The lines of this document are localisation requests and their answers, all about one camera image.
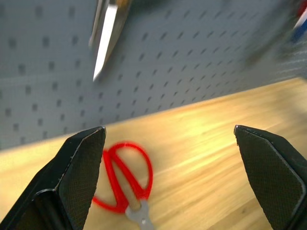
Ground wide red tape roll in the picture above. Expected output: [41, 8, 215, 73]
[296, 0, 307, 16]

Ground blue handled scissors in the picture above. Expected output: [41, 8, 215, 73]
[88, 0, 132, 83]

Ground grey pegboard panel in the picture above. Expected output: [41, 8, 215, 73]
[0, 0, 307, 150]

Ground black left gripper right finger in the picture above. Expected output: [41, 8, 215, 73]
[234, 125, 307, 230]

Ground red handled scissors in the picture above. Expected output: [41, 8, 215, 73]
[92, 141, 155, 230]

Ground blue tape roll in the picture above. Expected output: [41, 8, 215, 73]
[290, 14, 307, 45]

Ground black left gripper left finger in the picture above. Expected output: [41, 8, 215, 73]
[0, 126, 106, 230]

